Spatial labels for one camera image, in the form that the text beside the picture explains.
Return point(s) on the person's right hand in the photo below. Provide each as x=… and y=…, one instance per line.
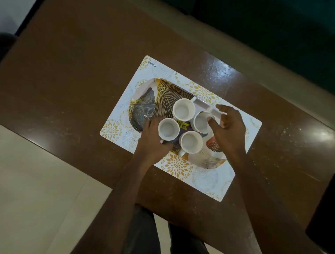
x=231, y=136

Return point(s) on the person's left hand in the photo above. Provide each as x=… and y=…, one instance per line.
x=150, y=144

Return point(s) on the white ceramic cup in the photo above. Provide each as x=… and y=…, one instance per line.
x=183, y=110
x=168, y=129
x=200, y=122
x=191, y=142

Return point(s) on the white floral placemat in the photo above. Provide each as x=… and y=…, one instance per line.
x=209, y=183

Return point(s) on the person's right forearm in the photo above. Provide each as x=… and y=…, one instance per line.
x=267, y=209

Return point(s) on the person's left forearm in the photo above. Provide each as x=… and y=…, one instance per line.
x=115, y=214

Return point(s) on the person's dark trousers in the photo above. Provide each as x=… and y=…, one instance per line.
x=144, y=235

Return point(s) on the leaf print serving tray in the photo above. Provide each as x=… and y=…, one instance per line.
x=157, y=99

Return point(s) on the brown wooden table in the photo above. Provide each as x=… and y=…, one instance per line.
x=65, y=78

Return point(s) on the long green sofa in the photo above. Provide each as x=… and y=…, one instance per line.
x=274, y=31

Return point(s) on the brown plastic stool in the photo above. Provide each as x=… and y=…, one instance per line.
x=324, y=222

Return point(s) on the dark round waste bin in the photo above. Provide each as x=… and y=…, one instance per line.
x=6, y=44

